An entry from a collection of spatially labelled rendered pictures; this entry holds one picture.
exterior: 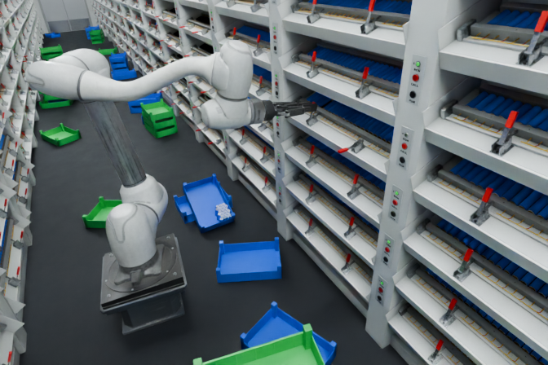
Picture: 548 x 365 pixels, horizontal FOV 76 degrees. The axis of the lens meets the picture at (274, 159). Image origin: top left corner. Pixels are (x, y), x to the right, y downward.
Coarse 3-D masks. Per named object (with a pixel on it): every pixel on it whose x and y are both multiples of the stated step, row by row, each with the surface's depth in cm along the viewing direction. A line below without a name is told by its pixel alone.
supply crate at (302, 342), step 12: (288, 336) 91; (300, 336) 92; (312, 336) 91; (252, 348) 88; (264, 348) 90; (276, 348) 91; (288, 348) 93; (300, 348) 93; (312, 348) 91; (216, 360) 86; (228, 360) 88; (240, 360) 89; (252, 360) 91; (264, 360) 91; (276, 360) 91; (288, 360) 91; (300, 360) 90; (312, 360) 90
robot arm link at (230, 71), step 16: (224, 48) 103; (240, 48) 103; (176, 64) 108; (192, 64) 107; (208, 64) 106; (224, 64) 104; (240, 64) 104; (80, 80) 110; (96, 80) 111; (112, 80) 114; (144, 80) 111; (160, 80) 110; (176, 80) 111; (208, 80) 108; (224, 80) 106; (240, 80) 106; (80, 96) 112; (96, 96) 112; (112, 96) 113; (128, 96) 113; (144, 96) 114; (224, 96) 110; (240, 96) 110
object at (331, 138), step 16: (304, 96) 154; (304, 128) 141; (320, 128) 134; (336, 144) 124; (352, 144) 121; (368, 144) 118; (352, 160) 120; (368, 160) 113; (384, 160) 110; (384, 176) 108
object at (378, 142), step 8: (320, 112) 138; (328, 112) 136; (336, 120) 130; (344, 128) 127; (352, 128) 123; (352, 136) 123; (360, 136) 121; (368, 136) 117; (376, 144) 115; (384, 144) 112
